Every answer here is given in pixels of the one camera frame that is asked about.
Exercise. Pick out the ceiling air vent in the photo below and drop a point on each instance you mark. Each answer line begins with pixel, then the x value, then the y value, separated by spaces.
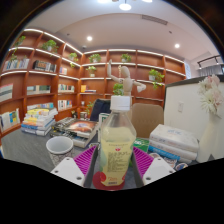
pixel 154 19

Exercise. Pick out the ceiling chandelier with round lamps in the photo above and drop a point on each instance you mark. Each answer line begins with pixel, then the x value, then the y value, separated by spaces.
pixel 125 6

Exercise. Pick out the dark blue chair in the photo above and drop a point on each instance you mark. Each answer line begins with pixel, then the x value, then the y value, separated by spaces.
pixel 100 108

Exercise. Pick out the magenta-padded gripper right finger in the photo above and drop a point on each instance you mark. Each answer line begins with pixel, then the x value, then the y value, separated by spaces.
pixel 159 169

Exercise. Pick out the stack of colourful books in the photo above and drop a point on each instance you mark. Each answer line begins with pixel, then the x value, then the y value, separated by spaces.
pixel 38 121

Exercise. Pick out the white mug with triangle pattern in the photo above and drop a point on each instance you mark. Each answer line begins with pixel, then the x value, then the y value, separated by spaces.
pixel 60 148

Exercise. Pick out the stack of dark magazines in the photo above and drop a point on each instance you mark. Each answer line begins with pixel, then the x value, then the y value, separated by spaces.
pixel 78 128

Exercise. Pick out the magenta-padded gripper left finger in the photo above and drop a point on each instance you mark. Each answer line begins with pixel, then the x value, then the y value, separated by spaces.
pixel 66 170

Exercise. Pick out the small white wall plate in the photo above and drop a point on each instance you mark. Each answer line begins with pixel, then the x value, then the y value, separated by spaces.
pixel 180 106

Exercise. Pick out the beige chair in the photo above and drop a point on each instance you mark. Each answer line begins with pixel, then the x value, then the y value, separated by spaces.
pixel 148 120

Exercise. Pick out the clear bottle with yellow drink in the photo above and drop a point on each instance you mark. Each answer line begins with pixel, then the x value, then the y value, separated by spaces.
pixel 117 150

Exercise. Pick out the recessed ceiling spotlight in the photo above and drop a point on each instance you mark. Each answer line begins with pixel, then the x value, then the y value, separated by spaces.
pixel 177 45
pixel 89 38

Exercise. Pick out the wooden shelf unit with contents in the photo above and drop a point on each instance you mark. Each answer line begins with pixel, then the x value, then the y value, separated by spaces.
pixel 50 80

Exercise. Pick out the pink and white flower bouquet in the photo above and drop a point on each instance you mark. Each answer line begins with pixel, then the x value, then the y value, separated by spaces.
pixel 210 96

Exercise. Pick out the blue-edged tissue pack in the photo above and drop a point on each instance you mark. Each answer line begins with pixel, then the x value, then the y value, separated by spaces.
pixel 165 154

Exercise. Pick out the tall white and green carton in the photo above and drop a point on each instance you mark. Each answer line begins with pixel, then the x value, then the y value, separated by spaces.
pixel 102 121

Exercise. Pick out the green and white box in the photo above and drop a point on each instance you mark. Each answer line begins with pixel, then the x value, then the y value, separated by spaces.
pixel 141 145

